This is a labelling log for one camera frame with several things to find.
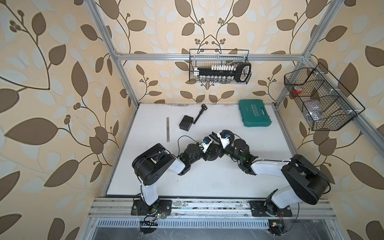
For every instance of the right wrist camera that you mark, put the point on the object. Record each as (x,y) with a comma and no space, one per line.
(224,141)

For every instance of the black round base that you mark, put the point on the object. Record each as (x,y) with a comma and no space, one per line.
(228,132)
(211,154)

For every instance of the right wire basket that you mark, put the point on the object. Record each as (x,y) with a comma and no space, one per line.
(339,104)

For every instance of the aluminium frame rail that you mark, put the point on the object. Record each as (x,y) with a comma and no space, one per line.
(208,209)

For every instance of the black mic stand rod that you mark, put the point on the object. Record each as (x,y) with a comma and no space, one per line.
(214,139)

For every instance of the metal ruler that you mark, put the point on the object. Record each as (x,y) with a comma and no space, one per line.
(168,128)

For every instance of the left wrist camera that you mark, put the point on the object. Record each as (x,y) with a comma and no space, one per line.
(206,143)

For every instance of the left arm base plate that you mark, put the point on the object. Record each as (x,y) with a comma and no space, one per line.
(151,208)

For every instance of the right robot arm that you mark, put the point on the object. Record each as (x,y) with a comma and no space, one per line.
(306,183)

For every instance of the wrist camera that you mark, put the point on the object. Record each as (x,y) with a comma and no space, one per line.
(206,143)
(224,141)

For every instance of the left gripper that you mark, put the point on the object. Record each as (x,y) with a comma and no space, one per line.
(205,155)

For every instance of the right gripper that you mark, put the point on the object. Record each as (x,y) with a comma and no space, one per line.
(220,150)

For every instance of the socket set rack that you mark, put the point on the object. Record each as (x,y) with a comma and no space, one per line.
(238,73)

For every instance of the back wire basket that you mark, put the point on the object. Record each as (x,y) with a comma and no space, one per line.
(208,57)

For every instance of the green tool case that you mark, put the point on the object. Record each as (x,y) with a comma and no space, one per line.
(254,114)

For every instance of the red item in basket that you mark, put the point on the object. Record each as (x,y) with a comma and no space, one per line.
(297,90)

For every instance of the plastic bag in basket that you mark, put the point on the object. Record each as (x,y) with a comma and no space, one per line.
(315,109)

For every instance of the wire basket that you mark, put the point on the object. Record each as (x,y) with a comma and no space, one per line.
(208,57)
(339,104)

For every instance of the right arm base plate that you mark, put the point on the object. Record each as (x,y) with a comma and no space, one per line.
(261,208)

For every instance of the small black box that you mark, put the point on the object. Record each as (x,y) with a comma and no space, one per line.
(186,123)

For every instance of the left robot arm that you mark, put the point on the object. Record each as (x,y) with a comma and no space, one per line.
(154,162)

